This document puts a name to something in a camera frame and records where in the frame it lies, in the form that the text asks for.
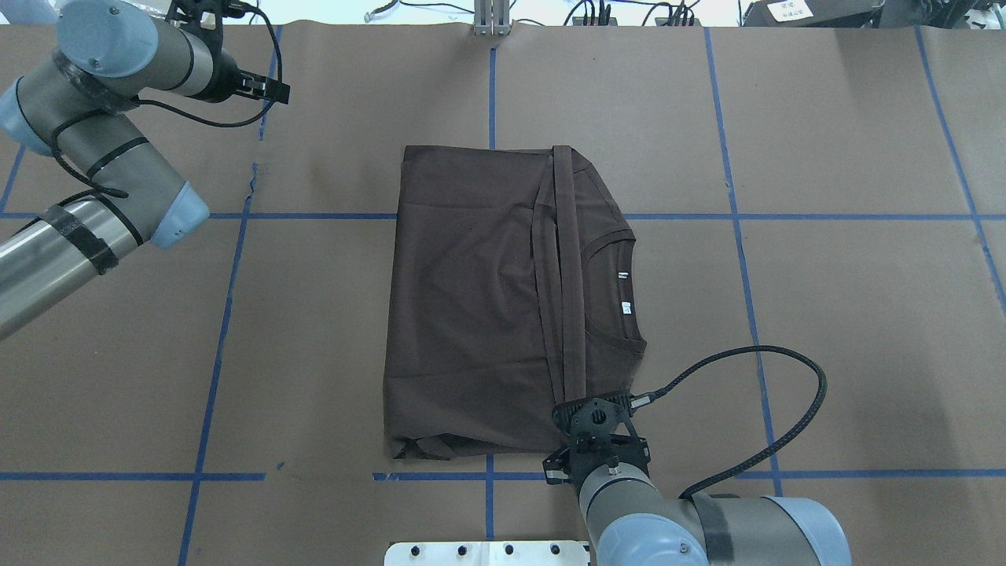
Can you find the brown t-shirt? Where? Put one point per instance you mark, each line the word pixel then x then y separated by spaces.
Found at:
pixel 511 292

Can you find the aluminium frame post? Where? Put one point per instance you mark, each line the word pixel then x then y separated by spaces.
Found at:
pixel 492 18

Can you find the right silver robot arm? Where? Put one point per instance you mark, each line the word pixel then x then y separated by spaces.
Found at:
pixel 630 522

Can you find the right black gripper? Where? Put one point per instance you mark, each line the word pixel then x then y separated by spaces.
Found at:
pixel 559 472

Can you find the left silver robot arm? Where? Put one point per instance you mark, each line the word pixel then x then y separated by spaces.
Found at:
pixel 73 107

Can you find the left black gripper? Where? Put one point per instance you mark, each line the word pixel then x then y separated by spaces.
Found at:
pixel 222 81

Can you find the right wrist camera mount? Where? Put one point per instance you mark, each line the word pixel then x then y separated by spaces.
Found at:
pixel 594 416

